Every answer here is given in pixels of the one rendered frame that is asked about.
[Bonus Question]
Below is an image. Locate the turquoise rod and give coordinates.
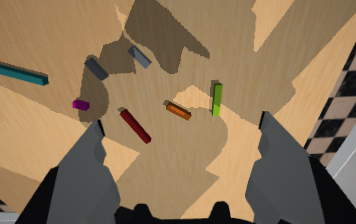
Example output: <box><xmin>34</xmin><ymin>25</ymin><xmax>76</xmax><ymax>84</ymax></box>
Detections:
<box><xmin>0</xmin><ymin>64</ymin><xmax>49</xmax><ymax>86</ymax></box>

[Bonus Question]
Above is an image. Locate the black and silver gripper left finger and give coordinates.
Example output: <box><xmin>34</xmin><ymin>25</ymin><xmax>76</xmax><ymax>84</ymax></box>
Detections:
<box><xmin>15</xmin><ymin>119</ymin><xmax>121</xmax><ymax>224</ymax></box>

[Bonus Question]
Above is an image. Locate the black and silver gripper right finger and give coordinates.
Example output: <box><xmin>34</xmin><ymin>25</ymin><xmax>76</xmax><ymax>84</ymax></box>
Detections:
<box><xmin>245</xmin><ymin>111</ymin><xmax>356</xmax><ymax>224</ymax></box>

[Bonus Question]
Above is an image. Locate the magenta rod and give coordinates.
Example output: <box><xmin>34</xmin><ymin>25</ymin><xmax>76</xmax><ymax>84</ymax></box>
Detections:
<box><xmin>72</xmin><ymin>99</ymin><xmax>90</xmax><ymax>111</ymax></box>

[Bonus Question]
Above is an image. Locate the grey rod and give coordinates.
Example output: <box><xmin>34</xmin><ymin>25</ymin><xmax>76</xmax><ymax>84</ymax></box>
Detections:
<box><xmin>84</xmin><ymin>57</ymin><xmax>108</xmax><ymax>82</ymax></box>
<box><xmin>127</xmin><ymin>45</ymin><xmax>152</xmax><ymax>68</ymax></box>

